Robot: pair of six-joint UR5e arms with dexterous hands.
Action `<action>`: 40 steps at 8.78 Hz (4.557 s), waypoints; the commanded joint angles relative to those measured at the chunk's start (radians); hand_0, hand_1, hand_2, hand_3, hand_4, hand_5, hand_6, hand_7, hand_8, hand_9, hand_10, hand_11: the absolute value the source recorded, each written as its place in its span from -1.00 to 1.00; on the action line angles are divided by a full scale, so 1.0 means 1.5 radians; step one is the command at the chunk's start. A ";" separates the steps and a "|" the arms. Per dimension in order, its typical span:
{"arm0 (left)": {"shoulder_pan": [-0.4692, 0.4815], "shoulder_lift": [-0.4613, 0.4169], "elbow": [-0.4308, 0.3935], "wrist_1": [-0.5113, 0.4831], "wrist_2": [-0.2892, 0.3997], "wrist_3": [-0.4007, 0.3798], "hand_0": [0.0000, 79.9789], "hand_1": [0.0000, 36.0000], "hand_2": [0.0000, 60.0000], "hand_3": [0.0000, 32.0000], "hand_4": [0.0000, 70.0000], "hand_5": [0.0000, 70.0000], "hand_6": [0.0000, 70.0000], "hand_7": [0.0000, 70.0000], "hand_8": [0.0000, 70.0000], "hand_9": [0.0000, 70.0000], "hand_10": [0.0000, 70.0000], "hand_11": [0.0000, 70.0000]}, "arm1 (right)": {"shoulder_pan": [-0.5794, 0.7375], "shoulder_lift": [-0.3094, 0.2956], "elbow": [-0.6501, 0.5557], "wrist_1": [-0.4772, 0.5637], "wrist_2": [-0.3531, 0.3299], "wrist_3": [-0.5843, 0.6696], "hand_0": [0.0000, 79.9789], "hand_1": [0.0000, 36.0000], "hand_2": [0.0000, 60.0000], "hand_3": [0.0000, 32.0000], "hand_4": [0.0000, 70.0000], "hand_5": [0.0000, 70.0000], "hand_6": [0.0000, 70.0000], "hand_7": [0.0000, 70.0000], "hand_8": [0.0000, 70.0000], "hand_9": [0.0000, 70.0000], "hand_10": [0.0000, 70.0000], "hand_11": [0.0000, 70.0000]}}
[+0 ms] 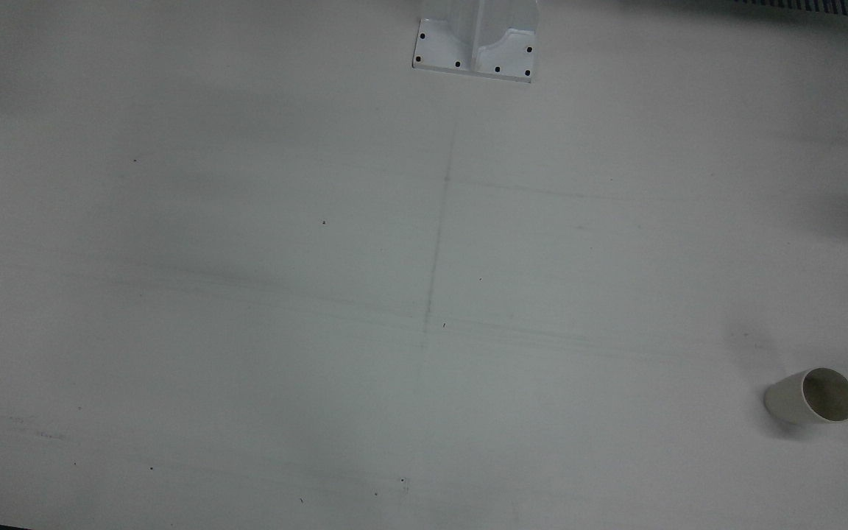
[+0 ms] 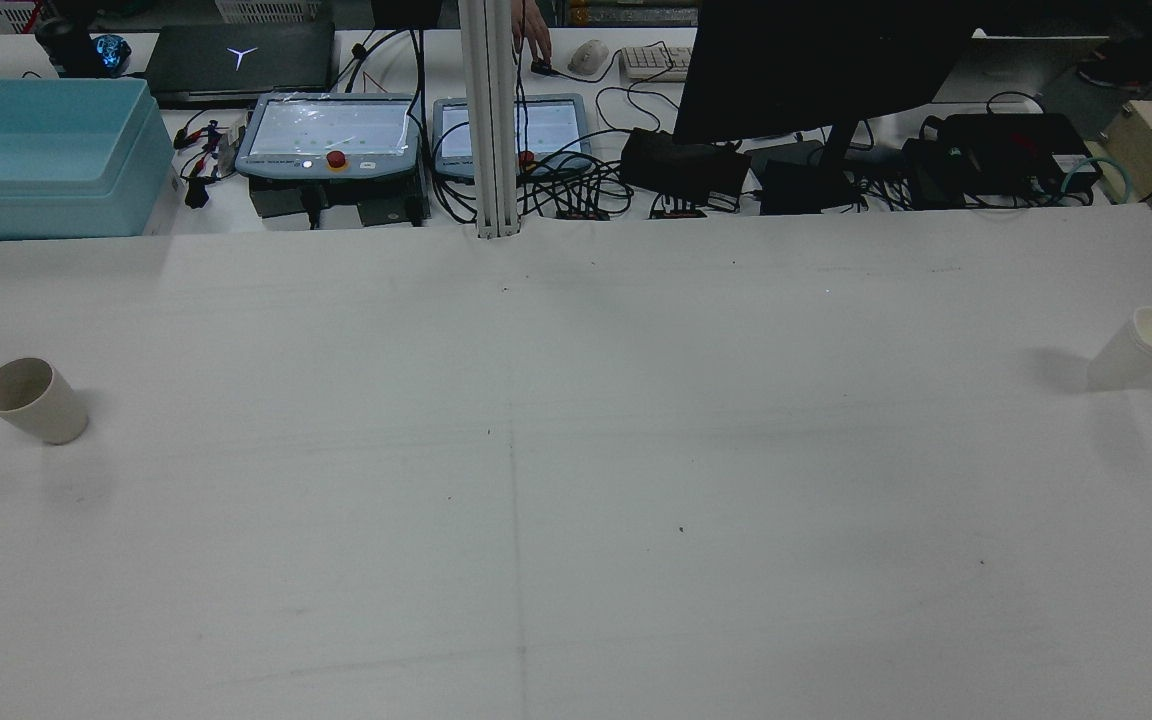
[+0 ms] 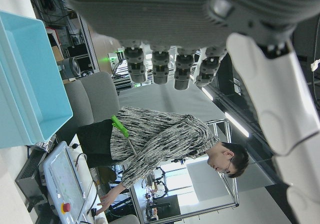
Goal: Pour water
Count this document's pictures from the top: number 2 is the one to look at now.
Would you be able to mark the red black alligator clip leads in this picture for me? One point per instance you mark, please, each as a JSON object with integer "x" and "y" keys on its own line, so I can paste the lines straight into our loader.
{"x": 204, "y": 150}

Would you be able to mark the operator bare hand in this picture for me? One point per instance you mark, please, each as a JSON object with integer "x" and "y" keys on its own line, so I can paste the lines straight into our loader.
{"x": 532, "y": 25}

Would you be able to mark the white paper cup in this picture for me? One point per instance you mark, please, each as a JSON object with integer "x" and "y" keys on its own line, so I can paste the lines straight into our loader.
{"x": 1128, "y": 358}

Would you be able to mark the beige computer mouse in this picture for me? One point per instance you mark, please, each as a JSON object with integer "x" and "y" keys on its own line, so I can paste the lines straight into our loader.
{"x": 590, "y": 56}

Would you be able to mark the light blue plastic bin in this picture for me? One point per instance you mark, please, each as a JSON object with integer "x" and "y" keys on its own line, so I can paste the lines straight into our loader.
{"x": 56, "y": 205}

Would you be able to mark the grey sheet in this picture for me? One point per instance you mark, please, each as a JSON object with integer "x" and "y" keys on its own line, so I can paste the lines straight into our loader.
{"x": 1026, "y": 65}

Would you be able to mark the black device with blue light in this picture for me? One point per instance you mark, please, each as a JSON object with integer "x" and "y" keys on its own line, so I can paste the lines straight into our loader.
{"x": 86, "y": 48}

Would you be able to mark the beige paper cup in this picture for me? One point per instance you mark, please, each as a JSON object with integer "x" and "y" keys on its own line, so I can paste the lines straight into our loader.
{"x": 44, "y": 408}

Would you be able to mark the black monitor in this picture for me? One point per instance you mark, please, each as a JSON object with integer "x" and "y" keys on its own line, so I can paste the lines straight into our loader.
{"x": 816, "y": 70}

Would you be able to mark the small black box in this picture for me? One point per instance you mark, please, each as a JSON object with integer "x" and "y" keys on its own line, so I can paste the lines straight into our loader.
{"x": 806, "y": 185}

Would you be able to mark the black box under pendant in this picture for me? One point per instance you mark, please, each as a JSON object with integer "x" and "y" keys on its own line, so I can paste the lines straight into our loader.
{"x": 281, "y": 200}

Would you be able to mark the teach pendant with plastic film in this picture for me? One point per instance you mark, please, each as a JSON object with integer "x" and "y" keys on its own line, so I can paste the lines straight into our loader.
{"x": 336, "y": 130}

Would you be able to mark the grey blue teach pendant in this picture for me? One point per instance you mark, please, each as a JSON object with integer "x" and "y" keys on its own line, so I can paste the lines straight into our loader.
{"x": 558, "y": 125}

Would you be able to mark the large black case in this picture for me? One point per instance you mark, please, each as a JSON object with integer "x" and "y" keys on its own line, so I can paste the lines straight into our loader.
{"x": 1021, "y": 150}

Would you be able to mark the black laptop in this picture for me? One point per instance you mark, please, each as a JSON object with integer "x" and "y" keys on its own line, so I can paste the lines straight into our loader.
{"x": 236, "y": 62}

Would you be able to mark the black power brick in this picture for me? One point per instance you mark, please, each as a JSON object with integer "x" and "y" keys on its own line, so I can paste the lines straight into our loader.
{"x": 686, "y": 160}

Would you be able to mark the beige keyboard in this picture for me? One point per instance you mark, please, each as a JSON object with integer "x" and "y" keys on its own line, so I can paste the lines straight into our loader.
{"x": 656, "y": 62}

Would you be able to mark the small black hub red print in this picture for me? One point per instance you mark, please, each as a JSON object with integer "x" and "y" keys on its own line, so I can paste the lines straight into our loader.
{"x": 582, "y": 213}
{"x": 677, "y": 212}

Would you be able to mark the aluminium vertical post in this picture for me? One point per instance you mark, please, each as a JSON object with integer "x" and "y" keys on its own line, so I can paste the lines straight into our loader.
{"x": 492, "y": 120}

